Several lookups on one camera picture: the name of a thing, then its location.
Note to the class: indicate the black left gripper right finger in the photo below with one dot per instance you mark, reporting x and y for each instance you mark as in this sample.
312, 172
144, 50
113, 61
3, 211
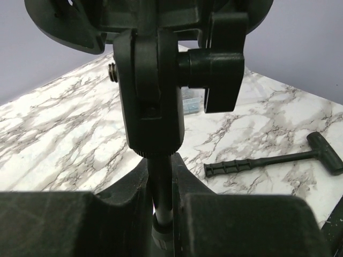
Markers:
210, 224

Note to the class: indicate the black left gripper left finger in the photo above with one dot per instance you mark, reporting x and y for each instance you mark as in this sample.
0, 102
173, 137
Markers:
114, 222

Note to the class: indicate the black round-base shock-mount stand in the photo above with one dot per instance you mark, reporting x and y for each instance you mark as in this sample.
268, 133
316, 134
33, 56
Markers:
159, 47

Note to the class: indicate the clear plastic screw box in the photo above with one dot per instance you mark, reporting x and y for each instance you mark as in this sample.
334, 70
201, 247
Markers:
191, 100

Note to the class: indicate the black T-handle tool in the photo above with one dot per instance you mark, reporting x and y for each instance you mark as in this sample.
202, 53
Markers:
321, 150

